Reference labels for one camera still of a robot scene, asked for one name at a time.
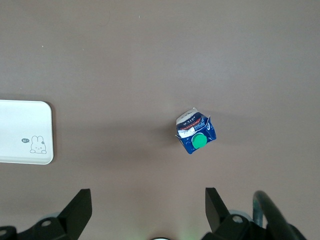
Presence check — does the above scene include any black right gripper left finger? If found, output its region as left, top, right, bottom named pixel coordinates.
left=0, top=188, right=93, bottom=240

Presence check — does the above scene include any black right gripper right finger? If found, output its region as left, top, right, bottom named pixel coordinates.
left=201, top=187, right=270, bottom=240

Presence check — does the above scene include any blue white milk carton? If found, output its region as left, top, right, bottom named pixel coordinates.
left=174, top=107, right=218, bottom=156

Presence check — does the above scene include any white rabbit print tray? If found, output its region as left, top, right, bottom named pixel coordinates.
left=0, top=99, right=55, bottom=165

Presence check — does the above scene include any brown table cover sheet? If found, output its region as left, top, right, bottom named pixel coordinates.
left=0, top=0, right=320, bottom=240

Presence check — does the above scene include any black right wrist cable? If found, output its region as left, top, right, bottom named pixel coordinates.
left=251, top=190, right=309, bottom=240

